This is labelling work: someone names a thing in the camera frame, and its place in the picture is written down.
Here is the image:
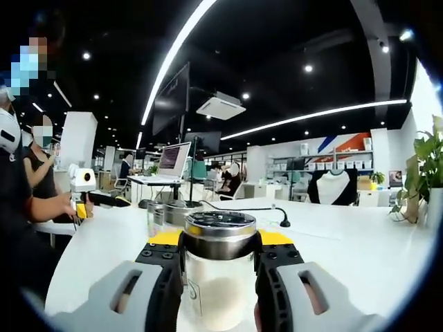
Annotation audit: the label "white shirt with black sleeves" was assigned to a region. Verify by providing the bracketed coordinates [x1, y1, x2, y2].
[307, 168, 359, 205]

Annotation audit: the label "white standing desk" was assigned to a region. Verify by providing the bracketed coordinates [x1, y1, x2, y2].
[126, 174, 186, 205]

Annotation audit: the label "small seasoning bottle white powder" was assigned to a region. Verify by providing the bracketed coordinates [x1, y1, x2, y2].
[146, 200, 166, 239]

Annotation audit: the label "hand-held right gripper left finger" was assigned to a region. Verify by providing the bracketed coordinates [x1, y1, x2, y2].
[51, 230, 185, 332]

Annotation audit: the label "silver open laptop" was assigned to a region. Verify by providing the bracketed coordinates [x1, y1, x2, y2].
[133, 141, 192, 186]

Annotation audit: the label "large hanging black monitor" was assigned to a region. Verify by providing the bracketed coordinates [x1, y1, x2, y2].
[152, 62, 191, 136]

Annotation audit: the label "white ceiling air conditioner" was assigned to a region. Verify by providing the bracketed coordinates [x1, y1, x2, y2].
[196, 90, 247, 121]

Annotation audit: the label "large potted green plant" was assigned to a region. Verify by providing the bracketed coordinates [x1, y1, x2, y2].
[387, 115, 443, 225]

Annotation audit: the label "straight ceiling light strip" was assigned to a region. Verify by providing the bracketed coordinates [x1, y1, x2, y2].
[220, 99, 408, 142]

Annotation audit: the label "small hanging black monitor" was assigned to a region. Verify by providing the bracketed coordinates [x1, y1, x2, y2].
[184, 130, 222, 154]

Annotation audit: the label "shelf with white boxes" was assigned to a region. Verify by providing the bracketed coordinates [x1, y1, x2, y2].
[268, 136, 374, 174]

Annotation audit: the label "white wearable device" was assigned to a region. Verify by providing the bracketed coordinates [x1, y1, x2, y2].
[0, 107, 22, 156]

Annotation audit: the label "black pole stand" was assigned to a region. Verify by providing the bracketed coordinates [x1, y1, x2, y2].
[188, 135, 202, 208]

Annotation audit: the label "person in black shirt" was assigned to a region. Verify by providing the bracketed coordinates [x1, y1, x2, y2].
[0, 151, 66, 312]

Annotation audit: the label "brown cardboard board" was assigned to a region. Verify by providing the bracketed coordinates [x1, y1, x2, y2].
[403, 154, 422, 224]

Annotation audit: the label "long curved ceiling light strip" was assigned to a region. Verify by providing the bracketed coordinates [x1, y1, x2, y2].
[141, 0, 217, 126]

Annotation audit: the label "tall seasoning bottle white powder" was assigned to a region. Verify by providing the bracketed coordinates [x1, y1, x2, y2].
[176, 210, 259, 331]

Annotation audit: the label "black gooseneck cable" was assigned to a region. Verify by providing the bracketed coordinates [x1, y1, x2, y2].
[197, 199, 291, 228]

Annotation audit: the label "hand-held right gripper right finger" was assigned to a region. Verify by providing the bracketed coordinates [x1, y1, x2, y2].
[254, 229, 387, 332]

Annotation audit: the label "person's left hand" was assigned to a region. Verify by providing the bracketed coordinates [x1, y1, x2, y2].
[55, 194, 76, 223]

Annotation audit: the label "seasoning bottle brown granules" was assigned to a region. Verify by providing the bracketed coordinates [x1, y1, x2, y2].
[161, 202, 195, 229]

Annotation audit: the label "small plant in yellow pot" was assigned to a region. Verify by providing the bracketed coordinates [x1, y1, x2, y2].
[369, 171, 386, 190]

